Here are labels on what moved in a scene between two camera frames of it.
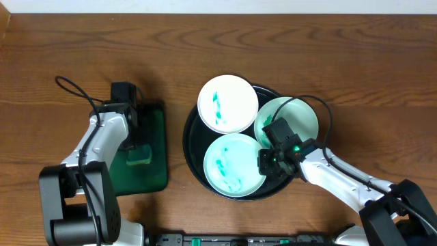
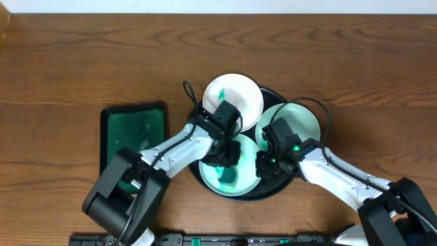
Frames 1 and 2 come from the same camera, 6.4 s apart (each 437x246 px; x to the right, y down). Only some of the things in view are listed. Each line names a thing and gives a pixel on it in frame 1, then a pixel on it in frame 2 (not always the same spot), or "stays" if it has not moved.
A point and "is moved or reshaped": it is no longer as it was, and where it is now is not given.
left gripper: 135,135 → 222,158
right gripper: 264,169 stays
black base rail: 239,239 stays
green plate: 231,165 stays
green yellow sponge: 141,156 is moved or reshaped
